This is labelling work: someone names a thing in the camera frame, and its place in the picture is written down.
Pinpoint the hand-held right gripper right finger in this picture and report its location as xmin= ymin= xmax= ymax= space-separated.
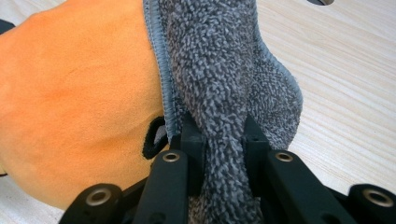
xmin=241 ymin=113 xmax=273 ymax=198

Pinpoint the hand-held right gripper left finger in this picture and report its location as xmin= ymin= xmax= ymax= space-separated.
xmin=169 ymin=111 xmax=208 ymax=198

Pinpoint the grey terry cloth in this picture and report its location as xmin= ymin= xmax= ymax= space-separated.
xmin=142 ymin=0 xmax=304 ymax=224

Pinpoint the orange ball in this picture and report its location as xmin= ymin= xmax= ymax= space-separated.
xmin=0 ymin=0 xmax=171 ymax=211

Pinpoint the dark round table grommet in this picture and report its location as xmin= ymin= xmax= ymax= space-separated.
xmin=306 ymin=0 xmax=335 ymax=7

